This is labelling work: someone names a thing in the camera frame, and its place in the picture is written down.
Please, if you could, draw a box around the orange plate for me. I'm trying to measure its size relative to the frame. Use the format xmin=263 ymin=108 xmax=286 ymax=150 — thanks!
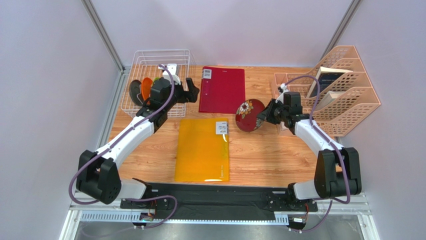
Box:
xmin=140 ymin=77 xmax=153 ymax=101

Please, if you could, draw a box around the dark red floral plate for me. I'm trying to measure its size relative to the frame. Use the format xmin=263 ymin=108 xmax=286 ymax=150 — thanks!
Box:
xmin=235 ymin=98 xmax=265 ymax=133

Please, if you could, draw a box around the dark teal plate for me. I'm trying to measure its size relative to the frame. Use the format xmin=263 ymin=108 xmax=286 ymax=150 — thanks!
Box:
xmin=129 ymin=79 xmax=144 ymax=107

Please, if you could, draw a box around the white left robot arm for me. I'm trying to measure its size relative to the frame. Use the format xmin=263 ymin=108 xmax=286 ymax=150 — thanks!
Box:
xmin=71 ymin=77 xmax=200 ymax=205

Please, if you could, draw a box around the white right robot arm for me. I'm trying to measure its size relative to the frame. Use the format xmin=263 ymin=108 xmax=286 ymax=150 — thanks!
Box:
xmin=257 ymin=91 xmax=362 ymax=204

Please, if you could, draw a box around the red plastic folder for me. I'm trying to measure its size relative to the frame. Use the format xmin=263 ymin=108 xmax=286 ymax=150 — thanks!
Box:
xmin=198 ymin=66 xmax=246 ymax=114

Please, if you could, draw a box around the beige covered book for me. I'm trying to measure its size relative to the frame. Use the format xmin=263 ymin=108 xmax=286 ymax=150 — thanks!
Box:
xmin=315 ymin=91 xmax=345 ymax=111

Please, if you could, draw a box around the pink plastic file organizer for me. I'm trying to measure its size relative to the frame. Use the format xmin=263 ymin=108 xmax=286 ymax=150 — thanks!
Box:
xmin=270 ymin=45 xmax=381 ymax=137

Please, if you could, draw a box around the dark covered book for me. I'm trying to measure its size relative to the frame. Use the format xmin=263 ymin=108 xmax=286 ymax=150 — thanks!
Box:
xmin=306 ymin=72 xmax=344 ymax=98

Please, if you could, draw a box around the yellow plastic folder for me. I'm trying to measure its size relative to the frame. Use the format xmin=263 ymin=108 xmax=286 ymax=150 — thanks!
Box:
xmin=174 ymin=117 xmax=230 ymax=182

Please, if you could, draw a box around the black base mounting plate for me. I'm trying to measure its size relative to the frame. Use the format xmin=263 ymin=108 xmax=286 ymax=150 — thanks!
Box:
xmin=119 ymin=182 xmax=319 ymax=221

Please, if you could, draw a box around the white wire dish rack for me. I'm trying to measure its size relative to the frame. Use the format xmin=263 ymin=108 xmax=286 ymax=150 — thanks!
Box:
xmin=120 ymin=49 xmax=196 ymax=118

